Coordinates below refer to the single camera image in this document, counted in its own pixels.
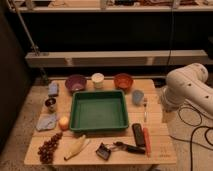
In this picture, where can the green plastic tray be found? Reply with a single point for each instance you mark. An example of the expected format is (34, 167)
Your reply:
(93, 111)

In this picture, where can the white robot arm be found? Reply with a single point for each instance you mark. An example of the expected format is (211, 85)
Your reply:
(187, 83)

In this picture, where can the orange apple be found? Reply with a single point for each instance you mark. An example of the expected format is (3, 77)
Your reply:
(63, 123)

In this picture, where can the lower metal shelf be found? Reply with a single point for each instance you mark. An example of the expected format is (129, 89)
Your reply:
(117, 58)

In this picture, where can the white cup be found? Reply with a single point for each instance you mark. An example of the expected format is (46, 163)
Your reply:
(97, 79)

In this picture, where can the blue mug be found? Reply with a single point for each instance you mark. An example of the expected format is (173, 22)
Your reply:
(137, 97)

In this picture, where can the black rectangular case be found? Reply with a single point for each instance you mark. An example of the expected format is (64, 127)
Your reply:
(138, 135)

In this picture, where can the small metal cup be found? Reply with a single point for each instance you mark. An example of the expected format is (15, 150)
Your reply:
(50, 103)

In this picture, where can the blue cloth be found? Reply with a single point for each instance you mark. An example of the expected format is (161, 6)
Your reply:
(46, 122)

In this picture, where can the orange bowl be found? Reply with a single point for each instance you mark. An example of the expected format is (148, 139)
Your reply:
(123, 81)

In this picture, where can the purple bowl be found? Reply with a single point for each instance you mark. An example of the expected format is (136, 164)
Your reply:
(75, 82)

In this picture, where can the yellow banana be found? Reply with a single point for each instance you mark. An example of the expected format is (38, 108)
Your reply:
(77, 147)

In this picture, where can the bunch of red grapes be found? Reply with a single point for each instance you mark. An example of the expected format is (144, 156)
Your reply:
(46, 151)

